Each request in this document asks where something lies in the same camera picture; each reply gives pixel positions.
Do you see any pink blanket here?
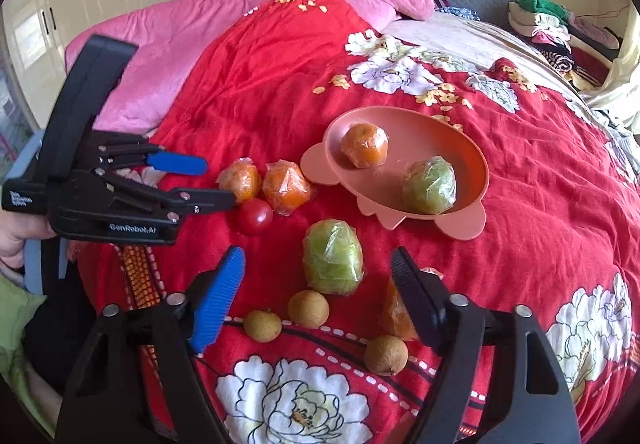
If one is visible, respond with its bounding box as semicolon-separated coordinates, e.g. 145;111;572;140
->
65;0;401;135

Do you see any pink plastic bowl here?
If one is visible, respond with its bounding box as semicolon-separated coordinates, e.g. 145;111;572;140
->
300;106;491;241

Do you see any beige bed sheet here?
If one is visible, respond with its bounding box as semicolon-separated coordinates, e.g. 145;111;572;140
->
385;12;640;135

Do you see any brown longan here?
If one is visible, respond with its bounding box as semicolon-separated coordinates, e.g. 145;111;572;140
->
243;309;285;343
287;290;331;329
364;335;410;376

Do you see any green fruit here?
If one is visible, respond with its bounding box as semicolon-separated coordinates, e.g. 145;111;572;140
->
301;219;365;296
401;157;457;216

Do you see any person's left hand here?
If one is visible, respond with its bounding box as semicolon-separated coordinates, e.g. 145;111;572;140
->
0;211;58;270

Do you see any cream curtain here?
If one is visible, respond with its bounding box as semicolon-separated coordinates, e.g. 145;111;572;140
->
585;9;640;135

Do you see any red tomato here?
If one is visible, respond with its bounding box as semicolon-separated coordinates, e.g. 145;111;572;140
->
236;197;274;236

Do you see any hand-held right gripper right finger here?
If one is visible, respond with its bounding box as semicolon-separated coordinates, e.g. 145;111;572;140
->
390;247;583;444

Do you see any person's left forearm green sleeve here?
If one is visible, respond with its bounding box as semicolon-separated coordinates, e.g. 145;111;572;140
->
0;274;57;435

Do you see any pile of folded clothes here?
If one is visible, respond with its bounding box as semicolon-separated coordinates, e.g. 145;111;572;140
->
507;0;623;90

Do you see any dark cloth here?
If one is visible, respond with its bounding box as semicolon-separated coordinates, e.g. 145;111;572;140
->
22;254;106;395

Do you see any orange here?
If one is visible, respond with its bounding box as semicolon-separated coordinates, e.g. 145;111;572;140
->
216;159;262;203
340;123;389;170
377;267;446;342
262;160;317;217

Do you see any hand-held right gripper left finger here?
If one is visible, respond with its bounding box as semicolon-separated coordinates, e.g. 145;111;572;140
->
55;245;247;444

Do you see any dark patterned pillow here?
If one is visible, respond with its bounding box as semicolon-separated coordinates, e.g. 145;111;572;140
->
432;0;481;22

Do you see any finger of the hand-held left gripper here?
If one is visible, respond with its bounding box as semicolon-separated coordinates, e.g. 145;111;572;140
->
97;135;209;177
106;170;237;223

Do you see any red floral blanket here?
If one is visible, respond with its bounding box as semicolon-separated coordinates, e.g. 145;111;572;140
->
75;0;640;444

